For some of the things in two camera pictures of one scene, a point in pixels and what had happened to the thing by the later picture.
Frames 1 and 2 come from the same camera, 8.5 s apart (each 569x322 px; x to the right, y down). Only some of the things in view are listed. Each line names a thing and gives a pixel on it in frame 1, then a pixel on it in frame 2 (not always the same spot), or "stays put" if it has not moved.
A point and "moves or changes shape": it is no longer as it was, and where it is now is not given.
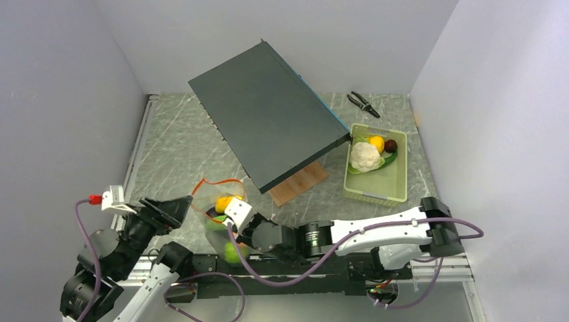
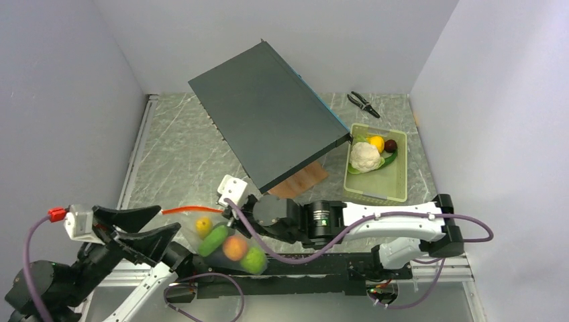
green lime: [231, 253] to [253, 260]
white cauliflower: [364, 157] stays put
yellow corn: [222, 202] moves or changes shape
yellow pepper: [378, 141] stays put
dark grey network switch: [276, 125] stays put
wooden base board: [310, 176] stays put
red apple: [390, 145] stays put
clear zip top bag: [210, 199] moves or changes shape
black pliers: [366, 105] stays put
